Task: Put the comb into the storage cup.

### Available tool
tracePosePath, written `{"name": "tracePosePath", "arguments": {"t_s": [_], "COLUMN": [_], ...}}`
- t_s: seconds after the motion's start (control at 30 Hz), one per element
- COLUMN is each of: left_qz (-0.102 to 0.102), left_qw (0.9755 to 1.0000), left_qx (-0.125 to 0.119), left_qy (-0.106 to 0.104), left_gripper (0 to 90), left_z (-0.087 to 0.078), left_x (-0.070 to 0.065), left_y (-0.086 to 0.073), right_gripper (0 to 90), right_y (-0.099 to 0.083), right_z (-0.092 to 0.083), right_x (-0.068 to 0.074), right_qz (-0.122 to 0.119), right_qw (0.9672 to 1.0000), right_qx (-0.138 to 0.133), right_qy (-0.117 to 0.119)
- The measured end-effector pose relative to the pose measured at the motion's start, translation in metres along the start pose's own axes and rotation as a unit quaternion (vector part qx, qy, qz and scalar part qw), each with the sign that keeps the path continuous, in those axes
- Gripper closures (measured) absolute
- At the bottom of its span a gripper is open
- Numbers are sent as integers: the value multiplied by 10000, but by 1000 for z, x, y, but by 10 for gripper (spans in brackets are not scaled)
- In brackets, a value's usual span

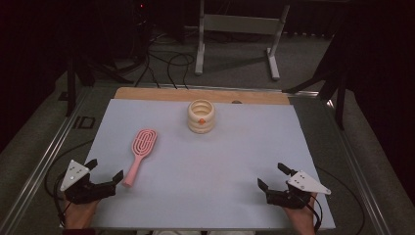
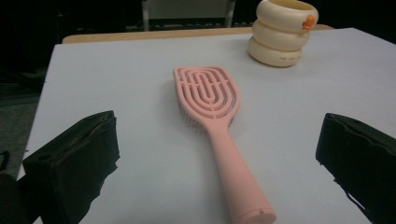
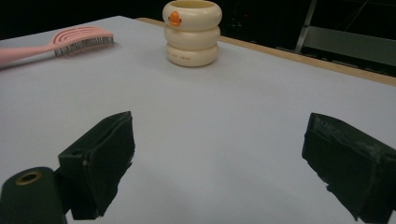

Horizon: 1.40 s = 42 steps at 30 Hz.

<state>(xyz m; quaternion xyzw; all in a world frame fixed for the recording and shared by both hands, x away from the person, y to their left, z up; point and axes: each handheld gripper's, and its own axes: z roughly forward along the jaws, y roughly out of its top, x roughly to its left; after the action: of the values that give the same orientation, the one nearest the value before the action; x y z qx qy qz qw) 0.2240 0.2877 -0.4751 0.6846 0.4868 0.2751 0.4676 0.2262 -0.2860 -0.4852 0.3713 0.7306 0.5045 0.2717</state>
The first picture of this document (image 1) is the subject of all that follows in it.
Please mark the cream ribbed cup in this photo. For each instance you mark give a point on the cream ribbed cup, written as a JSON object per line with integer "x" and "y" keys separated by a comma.
{"x": 201, "y": 122}

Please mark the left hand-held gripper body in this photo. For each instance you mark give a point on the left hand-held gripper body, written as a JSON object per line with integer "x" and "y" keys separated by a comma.
{"x": 76, "y": 174}

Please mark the grey metal desk frame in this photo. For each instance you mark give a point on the grey metal desk frame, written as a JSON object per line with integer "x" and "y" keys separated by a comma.
{"x": 239, "y": 24}

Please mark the person's white clothing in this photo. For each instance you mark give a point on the person's white clothing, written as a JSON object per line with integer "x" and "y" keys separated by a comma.
{"x": 176, "y": 233}

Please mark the person's left hand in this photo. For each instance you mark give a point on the person's left hand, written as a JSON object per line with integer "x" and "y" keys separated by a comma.
{"x": 78, "y": 215}

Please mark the black tripod stand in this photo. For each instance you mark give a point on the black tripod stand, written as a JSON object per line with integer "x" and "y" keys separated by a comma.
{"x": 339, "y": 98}
{"x": 71, "y": 91}

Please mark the pink hairbrush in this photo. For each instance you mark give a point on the pink hairbrush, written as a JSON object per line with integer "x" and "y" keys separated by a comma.
{"x": 143, "y": 143}

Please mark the aluminium floor rail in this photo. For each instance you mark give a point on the aluminium floor rail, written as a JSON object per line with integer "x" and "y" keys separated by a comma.
{"x": 42, "y": 163}
{"x": 362, "y": 182}

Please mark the pale blue table mat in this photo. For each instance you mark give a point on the pale blue table mat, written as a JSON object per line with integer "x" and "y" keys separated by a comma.
{"x": 195, "y": 176}

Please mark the person's right hand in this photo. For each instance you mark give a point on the person's right hand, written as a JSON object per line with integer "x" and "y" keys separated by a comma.
{"x": 305, "y": 220}

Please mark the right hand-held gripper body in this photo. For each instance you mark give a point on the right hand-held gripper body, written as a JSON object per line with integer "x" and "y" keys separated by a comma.
{"x": 305, "y": 184}

